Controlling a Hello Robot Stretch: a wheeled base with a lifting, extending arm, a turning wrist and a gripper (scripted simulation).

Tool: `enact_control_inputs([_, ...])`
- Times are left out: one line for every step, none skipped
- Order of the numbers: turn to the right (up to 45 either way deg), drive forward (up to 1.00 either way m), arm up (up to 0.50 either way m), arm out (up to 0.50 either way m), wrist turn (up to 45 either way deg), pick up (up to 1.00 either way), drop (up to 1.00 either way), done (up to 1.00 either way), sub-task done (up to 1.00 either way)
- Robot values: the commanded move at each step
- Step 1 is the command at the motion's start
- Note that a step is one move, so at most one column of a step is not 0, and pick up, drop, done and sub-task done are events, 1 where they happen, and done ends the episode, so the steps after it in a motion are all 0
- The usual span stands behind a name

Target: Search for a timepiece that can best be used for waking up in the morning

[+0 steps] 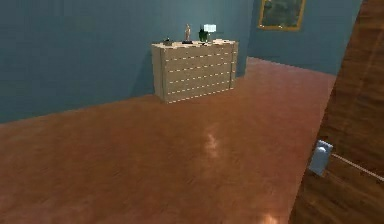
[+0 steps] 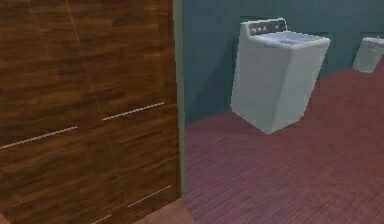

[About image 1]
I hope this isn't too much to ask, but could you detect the gold framed picture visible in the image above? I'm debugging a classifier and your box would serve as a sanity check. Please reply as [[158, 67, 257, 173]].
[[257, 0, 307, 32]]

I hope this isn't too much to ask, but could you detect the beige chest of drawers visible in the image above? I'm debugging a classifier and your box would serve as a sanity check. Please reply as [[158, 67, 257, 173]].
[[151, 38, 240, 104]]

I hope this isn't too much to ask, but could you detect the pale figurine on black base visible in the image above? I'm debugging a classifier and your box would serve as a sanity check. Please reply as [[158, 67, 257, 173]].
[[181, 23, 194, 45]]

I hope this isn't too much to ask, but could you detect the grey door handle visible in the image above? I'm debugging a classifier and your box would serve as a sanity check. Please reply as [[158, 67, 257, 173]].
[[308, 139, 334, 177]]

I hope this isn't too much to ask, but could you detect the brown wooden room door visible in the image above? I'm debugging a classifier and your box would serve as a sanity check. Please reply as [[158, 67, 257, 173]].
[[288, 0, 384, 224]]

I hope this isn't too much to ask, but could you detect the dark green vase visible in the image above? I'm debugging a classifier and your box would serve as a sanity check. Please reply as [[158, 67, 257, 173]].
[[198, 27, 209, 45]]

